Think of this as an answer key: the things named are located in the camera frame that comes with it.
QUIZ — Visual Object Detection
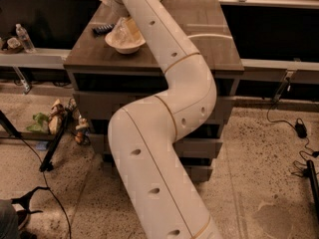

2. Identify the grey drawer cabinet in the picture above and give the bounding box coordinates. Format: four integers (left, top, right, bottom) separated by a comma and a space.
63, 0, 245, 183

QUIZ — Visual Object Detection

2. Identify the black floor cable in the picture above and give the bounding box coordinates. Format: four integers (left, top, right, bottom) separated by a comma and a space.
19, 136, 73, 239

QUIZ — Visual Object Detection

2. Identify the small toy figure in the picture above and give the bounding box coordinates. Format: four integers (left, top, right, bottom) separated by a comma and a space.
75, 117, 90, 145

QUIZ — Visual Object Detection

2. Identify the dark candy bar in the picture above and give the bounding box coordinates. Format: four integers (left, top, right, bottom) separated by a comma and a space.
93, 24, 115, 36

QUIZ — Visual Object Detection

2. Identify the bowl with items on shelf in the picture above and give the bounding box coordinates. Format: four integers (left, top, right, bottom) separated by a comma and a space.
0, 37, 23, 55

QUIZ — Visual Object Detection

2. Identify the black power adapter with cable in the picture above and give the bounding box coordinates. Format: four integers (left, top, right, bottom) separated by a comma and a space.
266, 100, 319, 178

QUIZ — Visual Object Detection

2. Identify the black grabber tool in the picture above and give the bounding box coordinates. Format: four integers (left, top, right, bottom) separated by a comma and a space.
11, 186, 49, 214

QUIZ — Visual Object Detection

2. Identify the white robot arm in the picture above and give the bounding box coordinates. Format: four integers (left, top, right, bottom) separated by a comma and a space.
108, 0, 222, 239

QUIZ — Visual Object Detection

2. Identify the person in grey trousers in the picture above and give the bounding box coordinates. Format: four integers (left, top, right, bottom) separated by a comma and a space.
0, 200, 20, 239

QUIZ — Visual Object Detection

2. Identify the clear plastic water bottle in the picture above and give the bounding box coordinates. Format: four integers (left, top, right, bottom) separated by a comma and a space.
110, 17, 134, 47

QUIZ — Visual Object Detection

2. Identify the green bag on floor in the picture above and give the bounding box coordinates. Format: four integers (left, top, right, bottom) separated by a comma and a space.
27, 113, 49, 133

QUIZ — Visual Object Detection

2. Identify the black stand right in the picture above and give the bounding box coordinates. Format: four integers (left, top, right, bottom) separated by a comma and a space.
306, 159, 319, 220

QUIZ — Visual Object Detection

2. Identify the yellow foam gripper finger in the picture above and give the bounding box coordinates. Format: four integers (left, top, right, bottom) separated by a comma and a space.
125, 18, 143, 43

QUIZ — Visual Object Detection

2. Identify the small water bottle on shelf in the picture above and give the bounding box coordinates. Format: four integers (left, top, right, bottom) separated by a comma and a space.
16, 24, 35, 53

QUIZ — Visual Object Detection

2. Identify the brown snack bag on floor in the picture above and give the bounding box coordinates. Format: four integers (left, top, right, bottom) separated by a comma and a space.
48, 99, 66, 134

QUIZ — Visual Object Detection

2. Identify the black tripod leg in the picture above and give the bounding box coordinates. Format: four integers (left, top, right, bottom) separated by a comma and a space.
40, 113, 70, 172

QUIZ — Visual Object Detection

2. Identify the white paper bowl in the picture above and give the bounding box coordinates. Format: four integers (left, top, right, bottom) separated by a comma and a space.
105, 33, 146, 55

